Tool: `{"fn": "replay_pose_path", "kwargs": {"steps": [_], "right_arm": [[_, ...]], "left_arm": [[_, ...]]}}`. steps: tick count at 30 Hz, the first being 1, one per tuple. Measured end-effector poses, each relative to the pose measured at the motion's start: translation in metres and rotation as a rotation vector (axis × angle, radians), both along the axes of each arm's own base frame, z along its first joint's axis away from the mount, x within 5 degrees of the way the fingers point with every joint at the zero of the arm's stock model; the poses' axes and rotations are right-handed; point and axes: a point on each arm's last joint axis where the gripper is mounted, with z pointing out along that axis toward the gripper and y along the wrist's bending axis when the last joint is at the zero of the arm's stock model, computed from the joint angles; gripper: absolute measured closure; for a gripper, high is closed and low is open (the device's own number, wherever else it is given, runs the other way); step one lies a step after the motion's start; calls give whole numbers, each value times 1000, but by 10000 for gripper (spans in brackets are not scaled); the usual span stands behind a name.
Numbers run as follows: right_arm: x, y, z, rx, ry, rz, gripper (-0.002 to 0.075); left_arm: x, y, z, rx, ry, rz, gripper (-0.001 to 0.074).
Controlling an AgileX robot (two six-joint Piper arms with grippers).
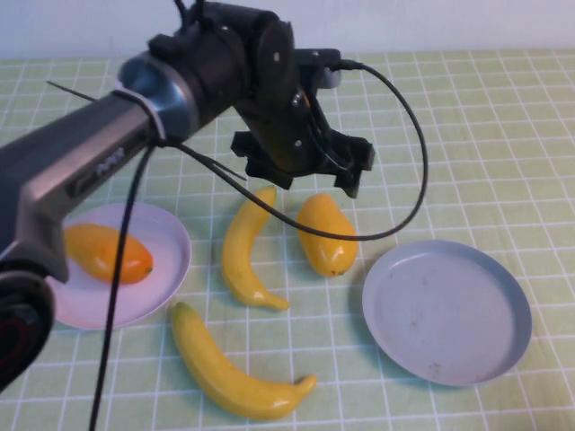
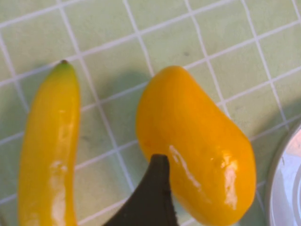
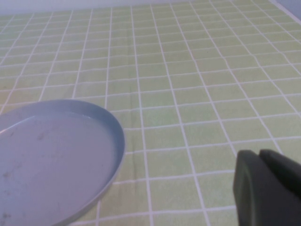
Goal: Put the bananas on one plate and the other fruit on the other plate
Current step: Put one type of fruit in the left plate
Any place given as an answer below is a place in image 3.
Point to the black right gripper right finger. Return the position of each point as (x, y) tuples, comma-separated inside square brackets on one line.
[(282, 169)]

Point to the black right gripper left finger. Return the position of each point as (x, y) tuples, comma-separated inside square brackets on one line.
[(258, 193)]

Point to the blue round plate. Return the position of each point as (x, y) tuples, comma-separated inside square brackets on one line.
[(58, 160)]

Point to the green checkered tablecloth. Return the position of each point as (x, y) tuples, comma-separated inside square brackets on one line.
[(178, 77)]

